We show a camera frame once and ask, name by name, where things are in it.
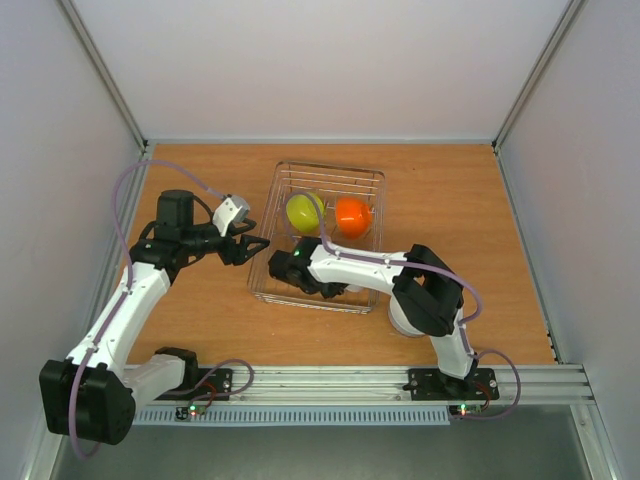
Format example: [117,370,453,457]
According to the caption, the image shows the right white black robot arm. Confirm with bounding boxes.
[268,237,483,398]

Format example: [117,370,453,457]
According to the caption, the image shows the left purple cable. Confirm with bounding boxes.
[67,159,254,459]

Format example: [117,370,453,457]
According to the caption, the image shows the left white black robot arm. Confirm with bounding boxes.
[39,190,269,445]

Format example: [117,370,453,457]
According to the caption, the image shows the metal wire dish rack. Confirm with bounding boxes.
[245,159,387,314]

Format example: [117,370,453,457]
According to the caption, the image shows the lime green bowl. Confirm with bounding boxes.
[286,193,325,234]

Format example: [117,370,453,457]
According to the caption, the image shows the aluminium front rail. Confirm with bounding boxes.
[47,363,597,405]

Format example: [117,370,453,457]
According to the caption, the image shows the left aluminium frame post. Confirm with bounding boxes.
[55,0,148,153]

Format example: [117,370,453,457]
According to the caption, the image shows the small circuit board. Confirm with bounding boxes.
[449,403,488,418]
[174,404,208,421]

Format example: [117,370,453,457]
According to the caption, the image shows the aluminium frame post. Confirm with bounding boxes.
[491,0,587,156]
[55,0,148,153]

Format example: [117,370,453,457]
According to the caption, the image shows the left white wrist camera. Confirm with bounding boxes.
[212,195,250,237]

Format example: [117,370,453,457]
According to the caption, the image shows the grey patterned bowl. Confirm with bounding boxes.
[388,296,424,338]

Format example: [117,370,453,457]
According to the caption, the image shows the right aluminium frame post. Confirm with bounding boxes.
[491,0,587,156]

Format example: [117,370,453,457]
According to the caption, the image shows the right small circuit board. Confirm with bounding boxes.
[449,403,488,418]

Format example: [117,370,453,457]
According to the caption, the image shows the orange bowl white inside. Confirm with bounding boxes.
[335,197,372,239]

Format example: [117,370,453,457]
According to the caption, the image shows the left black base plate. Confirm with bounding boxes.
[156,368,233,401]

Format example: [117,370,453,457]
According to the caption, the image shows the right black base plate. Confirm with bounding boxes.
[403,368,500,401]

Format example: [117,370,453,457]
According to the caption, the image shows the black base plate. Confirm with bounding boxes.
[156,368,233,401]
[403,368,500,401]

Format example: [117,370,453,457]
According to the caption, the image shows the grey slotted cable duct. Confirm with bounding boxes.
[133,405,450,428]

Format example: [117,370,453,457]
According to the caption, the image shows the left small circuit board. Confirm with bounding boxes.
[174,404,208,421]

